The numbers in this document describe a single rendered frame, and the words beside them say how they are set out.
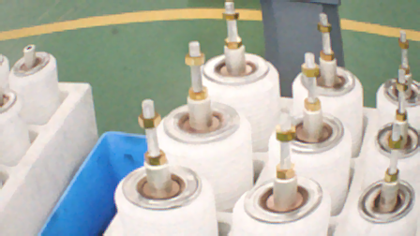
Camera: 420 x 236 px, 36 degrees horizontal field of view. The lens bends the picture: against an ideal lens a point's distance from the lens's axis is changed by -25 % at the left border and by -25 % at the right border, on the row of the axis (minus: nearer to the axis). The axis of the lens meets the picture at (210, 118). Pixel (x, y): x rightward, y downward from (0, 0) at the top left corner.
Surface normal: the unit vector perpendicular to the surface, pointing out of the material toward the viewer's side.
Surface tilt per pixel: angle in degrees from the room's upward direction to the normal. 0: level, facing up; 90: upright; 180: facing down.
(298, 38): 90
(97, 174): 88
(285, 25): 90
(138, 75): 0
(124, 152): 88
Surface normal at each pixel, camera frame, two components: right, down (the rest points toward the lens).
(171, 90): -0.08, -0.86
